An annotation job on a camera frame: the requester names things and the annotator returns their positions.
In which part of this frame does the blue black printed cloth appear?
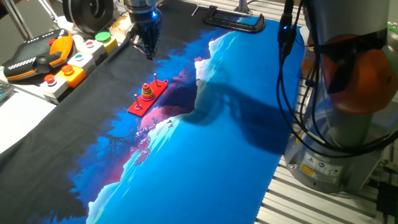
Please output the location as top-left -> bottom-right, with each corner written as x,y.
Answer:
0,1 -> 306,224

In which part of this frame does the black strap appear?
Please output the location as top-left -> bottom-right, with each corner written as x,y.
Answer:
317,29 -> 388,94

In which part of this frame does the black round spool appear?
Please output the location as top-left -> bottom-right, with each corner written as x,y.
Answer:
62,0 -> 115,35

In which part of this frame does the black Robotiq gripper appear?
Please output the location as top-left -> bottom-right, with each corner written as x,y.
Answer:
127,7 -> 164,61

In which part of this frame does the grey metal bar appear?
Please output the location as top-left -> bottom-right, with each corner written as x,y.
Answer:
39,0 -> 59,23
2,0 -> 34,41

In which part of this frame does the white box red button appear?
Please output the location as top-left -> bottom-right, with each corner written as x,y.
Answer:
39,73 -> 70,104
78,39 -> 107,64

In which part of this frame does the grey keyboard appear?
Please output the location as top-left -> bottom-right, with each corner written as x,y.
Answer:
0,80 -> 16,103

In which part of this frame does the white paper sheet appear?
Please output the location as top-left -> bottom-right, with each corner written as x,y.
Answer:
0,91 -> 58,155

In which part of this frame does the black orange teach pendant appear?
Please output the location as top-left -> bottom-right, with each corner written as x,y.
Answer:
2,28 -> 74,82

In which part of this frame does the red Hanoi base with pegs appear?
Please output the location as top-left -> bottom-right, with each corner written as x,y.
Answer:
127,73 -> 169,118

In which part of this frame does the black cable with blue light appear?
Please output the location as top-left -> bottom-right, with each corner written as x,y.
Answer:
275,0 -> 398,159

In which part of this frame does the yellow white warning label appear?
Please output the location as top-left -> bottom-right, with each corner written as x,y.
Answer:
298,152 -> 344,185

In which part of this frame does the silver metal post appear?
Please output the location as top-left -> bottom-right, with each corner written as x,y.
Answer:
233,0 -> 253,16

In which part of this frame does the tan cardboard box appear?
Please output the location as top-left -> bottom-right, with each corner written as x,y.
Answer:
109,12 -> 134,43

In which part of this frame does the black box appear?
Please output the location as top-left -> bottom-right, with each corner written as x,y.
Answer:
375,180 -> 398,219

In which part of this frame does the white box green button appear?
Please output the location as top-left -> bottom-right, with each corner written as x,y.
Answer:
67,52 -> 97,76

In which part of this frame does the yellow box green button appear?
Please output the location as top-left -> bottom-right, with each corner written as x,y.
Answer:
94,31 -> 119,55

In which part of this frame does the orange box orange button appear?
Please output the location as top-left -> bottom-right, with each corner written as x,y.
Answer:
55,63 -> 87,89

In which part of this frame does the black C-clamp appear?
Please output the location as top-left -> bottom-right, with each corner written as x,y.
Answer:
202,5 -> 266,34

